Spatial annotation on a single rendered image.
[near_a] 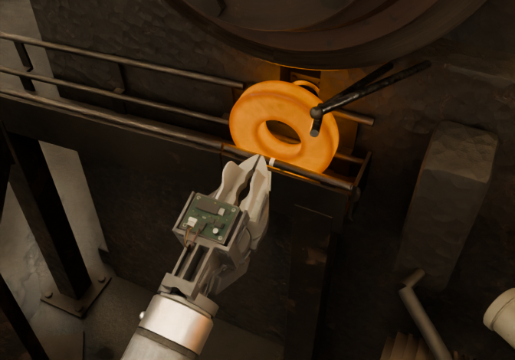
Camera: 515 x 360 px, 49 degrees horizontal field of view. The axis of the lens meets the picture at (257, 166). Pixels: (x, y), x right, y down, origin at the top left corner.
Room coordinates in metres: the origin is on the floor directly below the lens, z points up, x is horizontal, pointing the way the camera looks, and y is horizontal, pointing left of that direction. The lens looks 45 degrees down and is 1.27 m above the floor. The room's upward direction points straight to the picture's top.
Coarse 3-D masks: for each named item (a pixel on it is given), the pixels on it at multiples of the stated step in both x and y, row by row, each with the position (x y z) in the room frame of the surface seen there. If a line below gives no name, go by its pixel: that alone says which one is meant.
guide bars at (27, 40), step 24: (24, 48) 0.85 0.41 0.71; (48, 48) 0.82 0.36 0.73; (72, 48) 0.80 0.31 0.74; (24, 72) 0.83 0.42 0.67; (120, 72) 0.76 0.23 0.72; (168, 72) 0.72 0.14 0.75; (192, 72) 0.71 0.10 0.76; (120, 96) 0.74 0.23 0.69; (216, 120) 0.66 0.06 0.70; (360, 120) 0.59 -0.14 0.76; (336, 168) 0.59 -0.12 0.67
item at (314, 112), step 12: (372, 72) 0.56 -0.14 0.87; (384, 72) 0.57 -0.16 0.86; (408, 72) 0.54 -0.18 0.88; (360, 84) 0.52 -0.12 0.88; (372, 84) 0.50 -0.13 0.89; (384, 84) 0.51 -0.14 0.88; (336, 96) 0.48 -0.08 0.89; (348, 96) 0.47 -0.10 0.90; (360, 96) 0.48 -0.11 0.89; (312, 108) 0.44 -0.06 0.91; (324, 108) 0.45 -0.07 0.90; (336, 108) 0.46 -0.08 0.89; (312, 132) 0.44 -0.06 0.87
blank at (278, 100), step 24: (264, 96) 0.59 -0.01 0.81; (288, 96) 0.58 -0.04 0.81; (312, 96) 0.59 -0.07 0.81; (240, 120) 0.60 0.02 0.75; (264, 120) 0.59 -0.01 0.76; (288, 120) 0.57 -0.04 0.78; (312, 120) 0.56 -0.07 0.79; (240, 144) 0.60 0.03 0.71; (264, 144) 0.59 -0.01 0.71; (288, 144) 0.60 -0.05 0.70; (312, 144) 0.56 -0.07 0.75; (336, 144) 0.57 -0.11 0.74; (312, 168) 0.56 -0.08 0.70
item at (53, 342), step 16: (0, 128) 0.69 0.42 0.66; (0, 144) 0.66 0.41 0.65; (0, 160) 0.63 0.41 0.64; (0, 176) 0.61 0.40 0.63; (0, 192) 0.58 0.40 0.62; (0, 208) 0.56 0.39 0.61; (0, 224) 0.54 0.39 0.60; (0, 288) 0.57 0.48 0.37; (0, 304) 0.55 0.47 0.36; (16, 304) 0.59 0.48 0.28; (0, 320) 0.54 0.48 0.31; (16, 320) 0.56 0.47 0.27; (0, 336) 0.54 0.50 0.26; (16, 336) 0.54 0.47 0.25; (32, 336) 0.58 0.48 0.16; (64, 336) 0.67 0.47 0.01; (80, 336) 0.67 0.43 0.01; (0, 352) 0.53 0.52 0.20; (16, 352) 0.54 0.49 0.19; (32, 352) 0.55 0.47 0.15; (48, 352) 0.63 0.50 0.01; (64, 352) 0.63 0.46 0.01; (80, 352) 0.63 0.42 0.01
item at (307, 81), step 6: (294, 72) 0.69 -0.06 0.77; (300, 72) 0.68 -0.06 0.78; (306, 72) 0.68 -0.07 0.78; (312, 72) 0.68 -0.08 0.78; (318, 72) 0.68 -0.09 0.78; (294, 78) 0.68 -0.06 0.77; (300, 78) 0.68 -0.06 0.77; (306, 78) 0.68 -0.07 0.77; (312, 78) 0.67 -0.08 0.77; (318, 78) 0.67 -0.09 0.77; (300, 84) 0.68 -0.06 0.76; (306, 84) 0.67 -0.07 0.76; (312, 84) 0.67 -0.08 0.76; (318, 84) 0.67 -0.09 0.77; (318, 90) 0.66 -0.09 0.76; (318, 96) 0.66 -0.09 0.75
